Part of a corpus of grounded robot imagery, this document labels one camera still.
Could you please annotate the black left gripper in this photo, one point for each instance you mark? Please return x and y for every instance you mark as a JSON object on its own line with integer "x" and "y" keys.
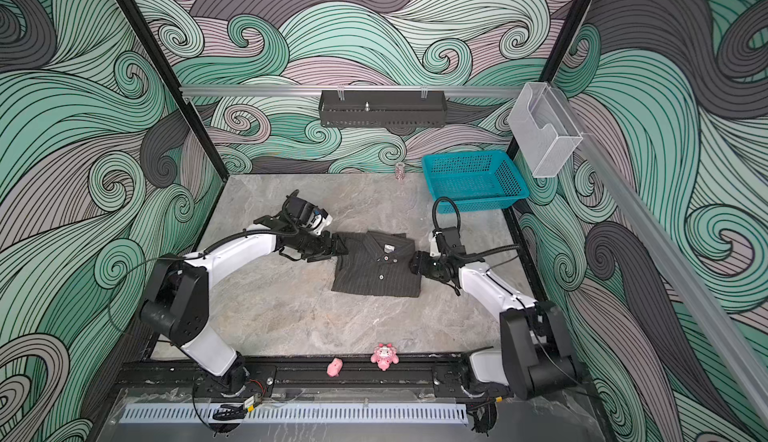
{"x": 324, "y": 251}

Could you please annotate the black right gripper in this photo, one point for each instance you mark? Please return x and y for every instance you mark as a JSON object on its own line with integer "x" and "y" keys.
{"x": 420, "y": 264}

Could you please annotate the dark grey pinstripe shirt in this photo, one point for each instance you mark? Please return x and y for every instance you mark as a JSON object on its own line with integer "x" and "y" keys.
{"x": 377, "y": 264}

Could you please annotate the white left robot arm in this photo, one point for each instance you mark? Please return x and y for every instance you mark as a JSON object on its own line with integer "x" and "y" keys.
{"x": 176, "y": 299}

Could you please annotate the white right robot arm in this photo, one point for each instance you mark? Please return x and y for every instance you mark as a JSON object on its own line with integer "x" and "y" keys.
{"x": 536, "y": 355}

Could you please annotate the pink poker chip stack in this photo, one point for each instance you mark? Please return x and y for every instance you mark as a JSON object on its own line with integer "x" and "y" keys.
{"x": 400, "y": 171}

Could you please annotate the teal plastic basket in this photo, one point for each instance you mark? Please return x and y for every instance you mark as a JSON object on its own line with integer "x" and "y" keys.
{"x": 475, "y": 180}

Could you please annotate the pink plush pig toy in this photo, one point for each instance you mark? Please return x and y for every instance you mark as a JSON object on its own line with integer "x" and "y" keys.
{"x": 384, "y": 356}

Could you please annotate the small pink toy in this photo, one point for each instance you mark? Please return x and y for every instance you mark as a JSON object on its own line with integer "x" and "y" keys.
{"x": 334, "y": 367}

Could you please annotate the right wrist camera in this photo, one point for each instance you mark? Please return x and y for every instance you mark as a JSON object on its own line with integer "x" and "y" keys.
{"x": 435, "y": 245}

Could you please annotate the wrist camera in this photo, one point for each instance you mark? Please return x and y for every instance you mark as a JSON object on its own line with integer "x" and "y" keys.
{"x": 314, "y": 219}
{"x": 435, "y": 245}

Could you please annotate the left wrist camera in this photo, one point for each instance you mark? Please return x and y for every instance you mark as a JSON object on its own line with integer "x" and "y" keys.
{"x": 314, "y": 219}

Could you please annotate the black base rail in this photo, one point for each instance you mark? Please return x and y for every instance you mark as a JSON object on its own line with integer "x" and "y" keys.
{"x": 442, "y": 375}

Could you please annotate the black wall shelf tray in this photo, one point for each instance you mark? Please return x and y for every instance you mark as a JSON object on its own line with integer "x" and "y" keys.
{"x": 397, "y": 110}

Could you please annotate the white slotted cable duct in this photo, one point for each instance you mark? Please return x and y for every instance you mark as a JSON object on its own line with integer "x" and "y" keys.
{"x": 312, "y": 413}

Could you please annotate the clear plastic wall bin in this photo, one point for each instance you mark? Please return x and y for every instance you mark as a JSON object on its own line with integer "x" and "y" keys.
{"x": 545, "y": 128}

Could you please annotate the aluminium wall rail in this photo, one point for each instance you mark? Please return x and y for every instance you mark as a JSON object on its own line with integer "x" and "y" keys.
{"x": 277, "y": 90}

